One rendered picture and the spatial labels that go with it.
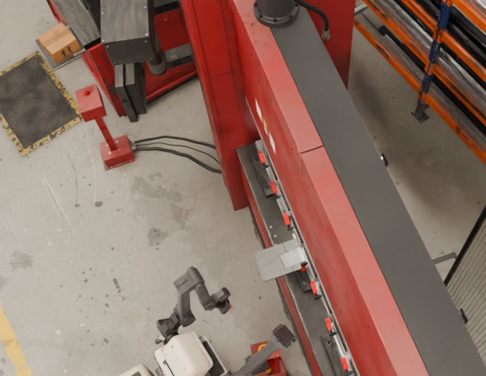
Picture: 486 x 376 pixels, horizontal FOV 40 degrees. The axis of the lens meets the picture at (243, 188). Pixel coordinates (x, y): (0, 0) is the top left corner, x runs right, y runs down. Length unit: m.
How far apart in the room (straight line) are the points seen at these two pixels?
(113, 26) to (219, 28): 0.56
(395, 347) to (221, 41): 1.80
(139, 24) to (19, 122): 2.56
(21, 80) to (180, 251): 2.17
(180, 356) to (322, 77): 1.47
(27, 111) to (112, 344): 2.16
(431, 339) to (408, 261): 0.28
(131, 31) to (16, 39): 3.05
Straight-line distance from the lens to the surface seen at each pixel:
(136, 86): 3.78
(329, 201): 2.46
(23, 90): 6.03
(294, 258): 3.76
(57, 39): 4.74
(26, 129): 5.79
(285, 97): 2.69
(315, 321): 3.78
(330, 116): 2.64
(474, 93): 4.67
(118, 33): 3.49
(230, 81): 3.67
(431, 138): 5.35
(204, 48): 3.39
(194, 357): 3.26
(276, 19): 2.90
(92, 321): 4.92
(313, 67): 2.77
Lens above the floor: 4.51
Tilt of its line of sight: 63 degrees down
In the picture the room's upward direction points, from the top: 11 degrees counter-clockwise
